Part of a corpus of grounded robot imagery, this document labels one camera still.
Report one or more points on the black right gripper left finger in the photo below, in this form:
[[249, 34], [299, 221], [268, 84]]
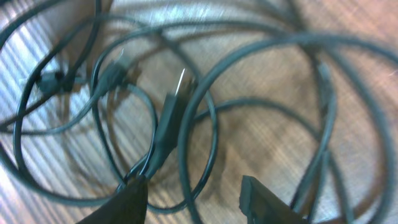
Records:
[[129, 206]]

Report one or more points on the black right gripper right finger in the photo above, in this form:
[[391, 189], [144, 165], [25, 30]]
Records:
[[261, 206]]

